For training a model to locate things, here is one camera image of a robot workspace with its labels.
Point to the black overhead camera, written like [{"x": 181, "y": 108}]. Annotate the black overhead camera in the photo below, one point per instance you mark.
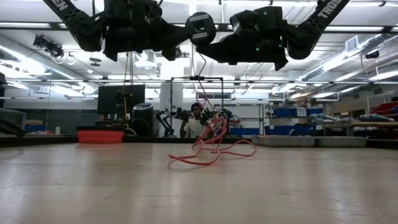
[{"x": 176, "y": 54}]

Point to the black ceiling-mounted device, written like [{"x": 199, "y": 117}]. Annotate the black ceiling-mounted device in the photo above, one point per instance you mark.
[{"x": 48, "y": 46}]

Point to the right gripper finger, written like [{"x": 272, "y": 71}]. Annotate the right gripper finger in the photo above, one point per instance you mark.
[{"x": 220, "y": 49}]

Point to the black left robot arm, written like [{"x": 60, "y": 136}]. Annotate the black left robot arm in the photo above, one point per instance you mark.
[{"x": 84, "y": 28}]

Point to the wooden workbench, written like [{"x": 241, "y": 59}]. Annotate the wooden workbench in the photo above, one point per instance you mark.
[{"x": 360, "y": 124}]

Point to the red plastic bin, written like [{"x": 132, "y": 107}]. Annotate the red plastic bin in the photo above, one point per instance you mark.
[{"x": 99, "y": 137}]

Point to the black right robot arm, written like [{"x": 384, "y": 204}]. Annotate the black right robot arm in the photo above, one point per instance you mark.
[{"x": 311, "y": 31}]

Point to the black monitor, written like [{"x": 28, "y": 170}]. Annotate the black monitor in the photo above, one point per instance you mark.
[{"x": 121, "y": 99}]

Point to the blue storage bin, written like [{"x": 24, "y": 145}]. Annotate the blue storage bin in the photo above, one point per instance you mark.
[
  {"x": 284, "y": 112},
  {"x": 314, "y": 111}
]

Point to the black aluminium table frame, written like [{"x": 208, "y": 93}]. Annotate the black aluminium table frame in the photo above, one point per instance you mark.
[{"x": 46, "y": 140}]

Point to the person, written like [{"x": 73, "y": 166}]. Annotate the person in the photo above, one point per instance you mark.
[{"x": 194, "y": 127}]

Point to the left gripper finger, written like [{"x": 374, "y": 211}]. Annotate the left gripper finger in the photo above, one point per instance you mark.
[{"x": 171, "y": 35}]

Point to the red plastic crate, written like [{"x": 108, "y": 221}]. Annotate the red plastic crate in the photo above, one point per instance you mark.
[{"x": 385, "y": 109}]

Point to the background robot station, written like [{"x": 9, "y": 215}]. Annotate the background robot station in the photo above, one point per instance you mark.
[{"x": 196, "y": 77}]

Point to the grey tool kit case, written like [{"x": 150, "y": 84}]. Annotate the grey tool kit case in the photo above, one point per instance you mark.
[{"x": 283, "y": 141}]

